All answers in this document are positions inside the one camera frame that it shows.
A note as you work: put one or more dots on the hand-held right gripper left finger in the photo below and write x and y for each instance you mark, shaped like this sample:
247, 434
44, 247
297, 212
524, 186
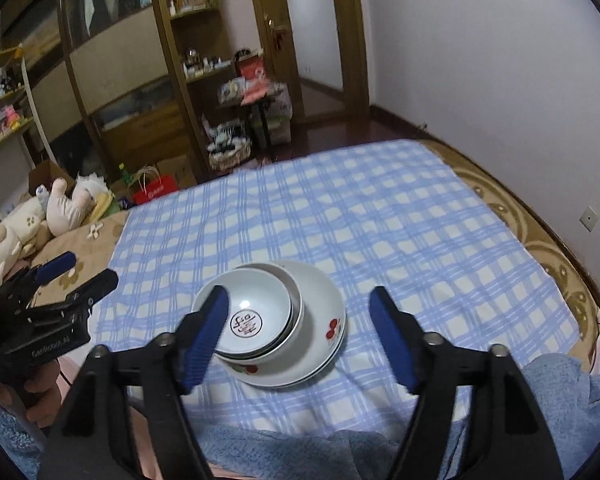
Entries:
207, 340

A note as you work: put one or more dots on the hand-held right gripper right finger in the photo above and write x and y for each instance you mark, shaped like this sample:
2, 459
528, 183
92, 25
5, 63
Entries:
392, 340

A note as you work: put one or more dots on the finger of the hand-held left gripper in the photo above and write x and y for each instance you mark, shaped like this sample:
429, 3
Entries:
100, 282
55, 267

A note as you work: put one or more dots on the small red patterned bowl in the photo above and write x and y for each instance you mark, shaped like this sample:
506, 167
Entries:
260, 295

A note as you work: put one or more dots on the large white cherry plate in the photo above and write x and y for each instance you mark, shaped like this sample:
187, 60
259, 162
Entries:
325, 300

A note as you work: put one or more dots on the large white printed bowl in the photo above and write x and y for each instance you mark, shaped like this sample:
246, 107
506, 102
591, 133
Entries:
301, 310

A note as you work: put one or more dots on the person's left hand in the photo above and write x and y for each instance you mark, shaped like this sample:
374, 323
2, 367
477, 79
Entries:
40, 390

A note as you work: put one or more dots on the cream plush toy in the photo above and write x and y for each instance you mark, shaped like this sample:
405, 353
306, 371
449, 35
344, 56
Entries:
20, 220

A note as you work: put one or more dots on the green yellow cushion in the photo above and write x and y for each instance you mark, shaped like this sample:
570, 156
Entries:
102, 205

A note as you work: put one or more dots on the white frilly plush toy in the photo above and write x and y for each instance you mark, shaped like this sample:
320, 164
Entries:
92, 187

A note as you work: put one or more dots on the large cardboard box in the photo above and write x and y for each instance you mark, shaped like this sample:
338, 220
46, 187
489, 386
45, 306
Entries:
47, 172

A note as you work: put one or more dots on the red paper bag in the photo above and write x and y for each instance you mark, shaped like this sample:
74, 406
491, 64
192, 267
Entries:
155, 190

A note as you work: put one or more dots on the green bottle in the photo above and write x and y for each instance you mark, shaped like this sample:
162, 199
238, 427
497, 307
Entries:
126, 176

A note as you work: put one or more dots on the blue plaid cloth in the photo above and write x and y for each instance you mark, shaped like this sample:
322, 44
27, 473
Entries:
380, 220

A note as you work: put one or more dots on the small cardboard box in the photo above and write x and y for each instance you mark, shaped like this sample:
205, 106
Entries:
180, 170

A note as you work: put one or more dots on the display shelf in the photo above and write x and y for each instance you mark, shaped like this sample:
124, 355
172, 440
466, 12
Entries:
25, 123

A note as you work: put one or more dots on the pink toy figure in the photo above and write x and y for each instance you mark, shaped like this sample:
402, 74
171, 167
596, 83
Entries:
11, 116

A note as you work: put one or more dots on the wooden wardrobe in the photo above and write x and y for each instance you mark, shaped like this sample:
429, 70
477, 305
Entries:
145, 125

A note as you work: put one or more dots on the blue terry cloth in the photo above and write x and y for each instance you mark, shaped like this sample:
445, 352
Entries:
555, 385

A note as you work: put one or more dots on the wicker basket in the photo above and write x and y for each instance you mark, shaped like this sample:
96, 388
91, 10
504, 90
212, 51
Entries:
230, 160

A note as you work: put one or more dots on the row of small figurines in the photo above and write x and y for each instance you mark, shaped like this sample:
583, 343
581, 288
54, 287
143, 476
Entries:
0, 91

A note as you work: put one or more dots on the black white striped cloth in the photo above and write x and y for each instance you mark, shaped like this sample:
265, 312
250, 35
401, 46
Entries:
227, 135

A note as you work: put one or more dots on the plastic storage box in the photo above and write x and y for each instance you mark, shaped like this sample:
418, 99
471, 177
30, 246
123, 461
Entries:
280, 130

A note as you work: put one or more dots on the dark side table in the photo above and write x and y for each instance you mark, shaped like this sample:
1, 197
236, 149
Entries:
266, 125

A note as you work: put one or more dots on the pile of small boxes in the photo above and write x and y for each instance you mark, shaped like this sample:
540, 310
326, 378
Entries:
232, 91

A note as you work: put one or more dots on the group of small bottles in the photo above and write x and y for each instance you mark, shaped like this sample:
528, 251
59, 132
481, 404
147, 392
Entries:
205, 65

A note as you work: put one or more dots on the pile of pink packets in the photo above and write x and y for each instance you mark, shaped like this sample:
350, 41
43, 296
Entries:
257, 92

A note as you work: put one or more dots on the red gift box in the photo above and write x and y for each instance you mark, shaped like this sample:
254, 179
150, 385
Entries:
250, 67

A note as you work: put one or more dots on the wooden corner shelf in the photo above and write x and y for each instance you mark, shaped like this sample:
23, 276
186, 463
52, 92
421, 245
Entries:
205, 35

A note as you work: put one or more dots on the red door ornament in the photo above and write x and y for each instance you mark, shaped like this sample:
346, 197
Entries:
280, 40

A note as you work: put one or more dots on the wooden door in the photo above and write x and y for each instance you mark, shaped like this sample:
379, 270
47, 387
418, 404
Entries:
265, 0

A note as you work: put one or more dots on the wall outlet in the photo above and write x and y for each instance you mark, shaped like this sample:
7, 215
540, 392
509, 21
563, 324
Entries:
590, 218

